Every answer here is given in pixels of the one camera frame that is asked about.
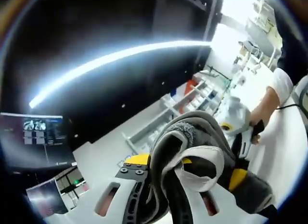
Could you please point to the grey towel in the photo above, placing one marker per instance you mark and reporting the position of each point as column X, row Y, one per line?
column 183, row 135

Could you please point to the row of white storage boxes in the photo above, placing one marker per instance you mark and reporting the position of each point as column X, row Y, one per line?
column 202, row 96

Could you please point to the dark monitor with purple text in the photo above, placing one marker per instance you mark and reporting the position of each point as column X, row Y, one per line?
column 47, row 197

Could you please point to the grey metal shelf rack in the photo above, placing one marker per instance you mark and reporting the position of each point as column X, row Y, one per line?
column 173, row 108

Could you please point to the person's right hand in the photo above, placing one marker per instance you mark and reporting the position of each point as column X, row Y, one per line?
column 261, row 112

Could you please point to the long ceiling light strip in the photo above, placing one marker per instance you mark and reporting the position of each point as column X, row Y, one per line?
column 101, row 63

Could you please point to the large black hanging monitor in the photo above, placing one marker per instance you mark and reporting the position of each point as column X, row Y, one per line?
column 36, row 137

